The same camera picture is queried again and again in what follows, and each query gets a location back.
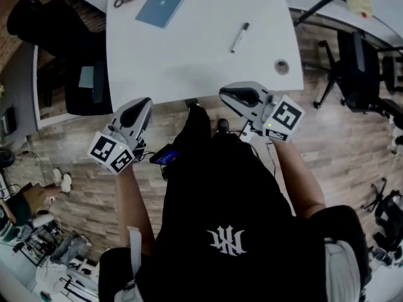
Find black office chair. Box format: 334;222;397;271
313;30;403;119
382;54;403;94
6;0;113;116
371;231;403;266
360;177;403;232

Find black stand pole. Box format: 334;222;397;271
293;0;372;28

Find grey round stool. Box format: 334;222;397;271
31;214;54;229

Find blue notebook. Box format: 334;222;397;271
135;0;191;30

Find person's left forearm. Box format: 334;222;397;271
116;165;157;254

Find person's black trousers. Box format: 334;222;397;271
176;104;212;147

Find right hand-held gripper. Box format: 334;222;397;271
219;81;306;143

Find black device with blue screen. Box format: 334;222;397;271
149;143;183;166

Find light grey shoulder strap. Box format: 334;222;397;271
324;237;361;302
113;225;149;302

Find pale blue book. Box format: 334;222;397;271
77;66;95;89

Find person's black t-shirt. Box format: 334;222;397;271
98;133;372;302

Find person's right forearm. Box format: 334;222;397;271
272;138;327;218

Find pile of lab equipment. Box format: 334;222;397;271
0;225;101;302

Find cream stuffed toy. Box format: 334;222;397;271
345;0;375;19

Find white table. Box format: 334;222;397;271
283;0;403;48

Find black and white marker pen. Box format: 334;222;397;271
229;22;251;53

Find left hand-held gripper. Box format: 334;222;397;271
87;98;154;176

